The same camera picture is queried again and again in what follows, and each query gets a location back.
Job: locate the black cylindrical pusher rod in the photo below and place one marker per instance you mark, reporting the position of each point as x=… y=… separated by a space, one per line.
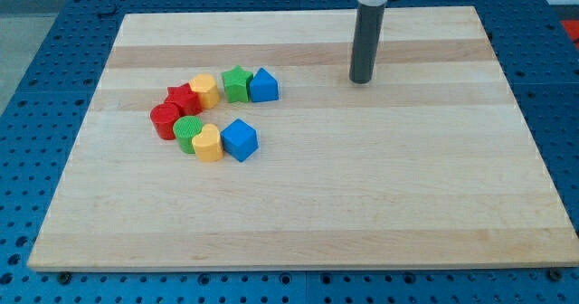
x=369 y=20

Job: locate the blue triangle block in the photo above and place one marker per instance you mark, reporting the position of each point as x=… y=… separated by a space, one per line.
x=264 y=87

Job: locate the red cylinder block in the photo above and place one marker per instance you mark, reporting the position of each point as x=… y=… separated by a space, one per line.
x=163 y=117

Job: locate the yellow heart block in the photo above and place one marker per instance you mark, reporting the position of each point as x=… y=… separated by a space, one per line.
x=208 y=145

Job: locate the red object at edge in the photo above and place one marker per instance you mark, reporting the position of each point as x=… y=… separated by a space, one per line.
x=572 y=29

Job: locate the yellow hexagon block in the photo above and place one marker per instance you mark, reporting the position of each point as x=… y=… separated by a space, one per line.
x=205 y=86

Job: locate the green cylinder block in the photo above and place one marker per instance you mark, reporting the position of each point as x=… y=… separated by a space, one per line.
x=185 y=129

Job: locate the light wooden board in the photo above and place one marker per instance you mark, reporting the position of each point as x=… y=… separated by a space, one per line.
x=429 y=166

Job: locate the green star block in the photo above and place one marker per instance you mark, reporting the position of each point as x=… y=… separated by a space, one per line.
x=236 y=84

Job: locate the blue cube block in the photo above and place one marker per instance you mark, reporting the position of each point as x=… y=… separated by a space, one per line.
x=240 y=140

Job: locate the red star block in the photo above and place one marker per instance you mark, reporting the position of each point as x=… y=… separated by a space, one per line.
x=186 y=100

